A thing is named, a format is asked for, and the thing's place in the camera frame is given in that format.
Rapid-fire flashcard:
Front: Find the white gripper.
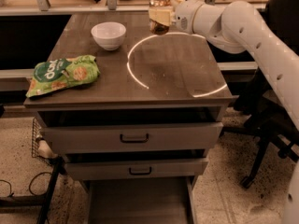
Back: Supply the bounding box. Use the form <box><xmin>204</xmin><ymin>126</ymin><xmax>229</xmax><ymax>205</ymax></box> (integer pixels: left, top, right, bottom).
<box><xmin>149</xmin><ymin>0</ymin><xmax>204</xmax><ymax>34</ymax></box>

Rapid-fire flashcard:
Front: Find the black floor cable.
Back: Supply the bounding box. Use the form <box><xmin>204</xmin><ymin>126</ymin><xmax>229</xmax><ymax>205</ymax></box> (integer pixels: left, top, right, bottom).
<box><xmin>0</xmin><ymin>171</ymin><xmax>53</xmax><ymax>198</ymax></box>

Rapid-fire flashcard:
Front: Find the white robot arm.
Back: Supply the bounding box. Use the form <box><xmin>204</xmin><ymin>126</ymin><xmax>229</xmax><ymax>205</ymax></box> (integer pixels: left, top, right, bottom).
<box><xmin>149</xmin><ymin>0</ymin><xmax>299</xmax><ymax>165</ymax></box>

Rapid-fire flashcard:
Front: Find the wire mesh basket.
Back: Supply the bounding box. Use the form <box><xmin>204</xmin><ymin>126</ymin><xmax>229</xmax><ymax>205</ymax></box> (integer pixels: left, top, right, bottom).
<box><xmin>31</xmin><ymin>119</ymin><xmax>52</xmax><ymax>165</ymax></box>

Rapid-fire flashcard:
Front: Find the white ceramic bowl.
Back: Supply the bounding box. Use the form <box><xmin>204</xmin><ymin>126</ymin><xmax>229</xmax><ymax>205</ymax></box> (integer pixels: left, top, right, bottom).
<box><xmin>91</xmin><ymin>21</ymin><xmax>126</xmax><ymax>50</ymax></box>

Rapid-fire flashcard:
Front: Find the grey drawer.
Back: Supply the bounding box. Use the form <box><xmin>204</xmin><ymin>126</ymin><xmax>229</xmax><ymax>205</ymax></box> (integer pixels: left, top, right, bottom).
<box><xmin>42</xmin><ymin>122</ymin><xmax>223</xmax><ymax>154</ymax></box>
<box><xmin>65</xmin><ymin>158</ymin><xmax>207</xmax><ymax>181</ymax></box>

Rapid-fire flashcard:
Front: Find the grey middle drawer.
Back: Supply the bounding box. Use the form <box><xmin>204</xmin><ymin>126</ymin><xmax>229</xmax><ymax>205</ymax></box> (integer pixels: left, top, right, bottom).
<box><xmin>65</xmin><ymin>158</ymin><xmax>207</xmax><ymax>181</ymax></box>

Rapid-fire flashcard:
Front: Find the black stand leg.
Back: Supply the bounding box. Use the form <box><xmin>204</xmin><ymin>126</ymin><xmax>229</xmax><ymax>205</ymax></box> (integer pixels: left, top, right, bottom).
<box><xmin>0</xmin><ymin>158</ymin><xmax>63</xmax><ymax>224</ymax></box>

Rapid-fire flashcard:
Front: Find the orange soda can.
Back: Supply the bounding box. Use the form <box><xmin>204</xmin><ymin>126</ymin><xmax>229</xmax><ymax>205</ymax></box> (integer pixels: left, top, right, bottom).
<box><xmin>149</xmin><ymin>0</ymin><xmax>172</xmax><ymax>35</ymax></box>

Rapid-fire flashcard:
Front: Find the green rice chip bag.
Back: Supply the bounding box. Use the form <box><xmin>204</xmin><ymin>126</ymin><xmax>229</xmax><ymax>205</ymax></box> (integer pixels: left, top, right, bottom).
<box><xmin>26</xmin><ymin>55</ymin><xmax>100</xmax><ymax>98</ymax></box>

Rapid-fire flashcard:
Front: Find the grey upper drawer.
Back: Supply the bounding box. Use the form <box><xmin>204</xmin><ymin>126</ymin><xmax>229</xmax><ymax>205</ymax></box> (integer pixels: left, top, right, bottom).
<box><xmin>42</xmin><ymin>122</ymin><xmax>223</xmax><ymax>154</ymax></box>

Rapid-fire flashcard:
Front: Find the black office chair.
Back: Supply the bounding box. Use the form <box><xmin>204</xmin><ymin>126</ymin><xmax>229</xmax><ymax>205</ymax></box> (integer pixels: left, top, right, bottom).
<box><xmin>224</xmin><ymin>0</ymin><xmax>299</xmax><ymax>189</ymax></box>

